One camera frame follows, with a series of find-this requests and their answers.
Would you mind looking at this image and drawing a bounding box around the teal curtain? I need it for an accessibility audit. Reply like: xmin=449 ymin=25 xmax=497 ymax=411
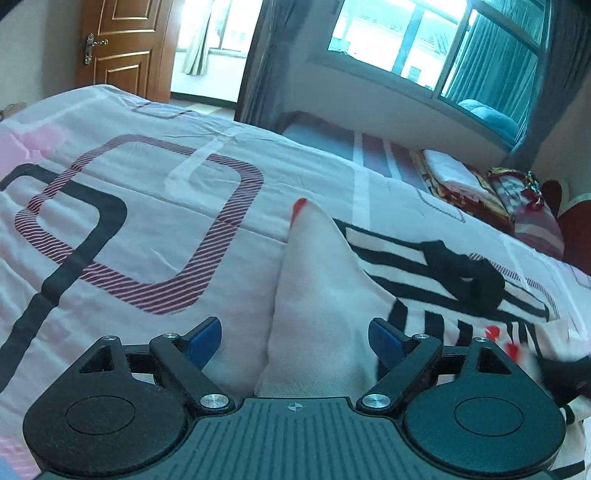
xmin=442 ymin=9 xmax=542 ymax=121

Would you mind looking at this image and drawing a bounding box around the metal door handle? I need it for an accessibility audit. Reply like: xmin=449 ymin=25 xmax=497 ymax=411
xmin=83 ymin=33 xmax=109 ymax=65

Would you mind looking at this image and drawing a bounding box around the colourful patterned scarf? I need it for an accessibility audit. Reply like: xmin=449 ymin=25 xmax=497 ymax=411
xmin=521 ymin=170 xmax=544 ymax=200

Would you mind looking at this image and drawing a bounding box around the white folded cloth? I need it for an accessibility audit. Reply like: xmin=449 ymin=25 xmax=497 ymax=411
xmin=422 ymin=148 xmax=491 ymax=197

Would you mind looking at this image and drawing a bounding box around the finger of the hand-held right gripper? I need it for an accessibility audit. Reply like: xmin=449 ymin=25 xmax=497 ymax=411
xmin=538 ymin=354 xmax=591 ymax=409

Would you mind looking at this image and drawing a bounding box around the teal folded blanket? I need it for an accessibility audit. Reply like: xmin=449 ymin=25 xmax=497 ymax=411
xmin=457 ymin=98 xmax=519 ymax=149

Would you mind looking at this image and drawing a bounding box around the red heart-shaped headboard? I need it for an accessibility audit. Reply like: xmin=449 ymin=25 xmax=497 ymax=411
xmin=540 ymin=180 xmax=591 ymax=278

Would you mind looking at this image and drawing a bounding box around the brown wooden door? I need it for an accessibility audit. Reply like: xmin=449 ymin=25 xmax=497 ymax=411
xmin=76 ymin=0 xmax=178 ymax=103

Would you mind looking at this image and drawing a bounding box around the grey curtain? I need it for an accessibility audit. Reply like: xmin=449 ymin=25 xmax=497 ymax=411
xmin=512 ymin=0 xmax=591 ymax=163
xmin=235 ymin=0 xmax=334 ymax=136

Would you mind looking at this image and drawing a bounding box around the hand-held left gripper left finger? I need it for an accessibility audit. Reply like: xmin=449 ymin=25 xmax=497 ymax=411
xmin=78 ymin=316 xmax=235 ymax=416

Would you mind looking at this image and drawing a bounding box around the black white red striped sweater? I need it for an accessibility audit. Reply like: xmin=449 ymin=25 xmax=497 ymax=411
xmin=256 ymin=198 xmax=591 ymax=416

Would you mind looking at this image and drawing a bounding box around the pink white printed bed quilt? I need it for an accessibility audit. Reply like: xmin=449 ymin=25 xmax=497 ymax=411
xmin=0 ymin=84 xmax=591 ymax=480

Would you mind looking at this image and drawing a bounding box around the red yellow folded blanket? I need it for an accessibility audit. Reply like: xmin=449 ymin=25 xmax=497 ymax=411
xmin=411 ymin=150 xmax=516 ymax=232

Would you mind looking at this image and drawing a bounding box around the balcony window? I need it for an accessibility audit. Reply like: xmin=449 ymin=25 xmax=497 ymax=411
xmin=208 ymin=0 xmax=260 ymax=59

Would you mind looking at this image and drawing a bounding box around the bedroom window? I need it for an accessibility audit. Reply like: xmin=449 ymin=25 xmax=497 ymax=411
xmin=327 ymin=0 xmax=551 ymax=114

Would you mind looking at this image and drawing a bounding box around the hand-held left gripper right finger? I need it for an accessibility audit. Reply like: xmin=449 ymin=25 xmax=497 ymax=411
xmin=368 ymin=318 xmax=516 ymax=416

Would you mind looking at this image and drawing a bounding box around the red white striped pillow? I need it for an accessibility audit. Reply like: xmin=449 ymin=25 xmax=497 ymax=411
xmin=487 ymin=167 xmax=567 ymax=260

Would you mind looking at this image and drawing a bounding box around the white sheer curtain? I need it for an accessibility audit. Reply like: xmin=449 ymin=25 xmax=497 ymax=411
xmin=182 ymin=0 xmax=223 ymax=77

